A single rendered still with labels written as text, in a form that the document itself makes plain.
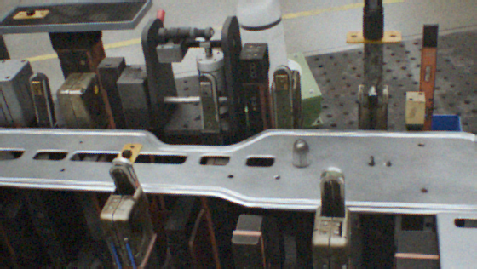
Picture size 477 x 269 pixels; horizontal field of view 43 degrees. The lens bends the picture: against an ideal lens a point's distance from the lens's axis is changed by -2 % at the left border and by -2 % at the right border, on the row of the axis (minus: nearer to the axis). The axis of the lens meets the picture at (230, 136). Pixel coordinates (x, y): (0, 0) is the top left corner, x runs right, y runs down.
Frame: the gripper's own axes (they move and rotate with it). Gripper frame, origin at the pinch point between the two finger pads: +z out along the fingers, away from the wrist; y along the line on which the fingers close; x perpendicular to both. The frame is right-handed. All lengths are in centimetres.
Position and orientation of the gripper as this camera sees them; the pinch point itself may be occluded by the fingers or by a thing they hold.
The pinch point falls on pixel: (373, 21)
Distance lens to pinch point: 96.8
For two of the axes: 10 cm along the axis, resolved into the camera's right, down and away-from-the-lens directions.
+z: 1.2, 8.2, 5.7
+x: 9.7, 0.2, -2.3
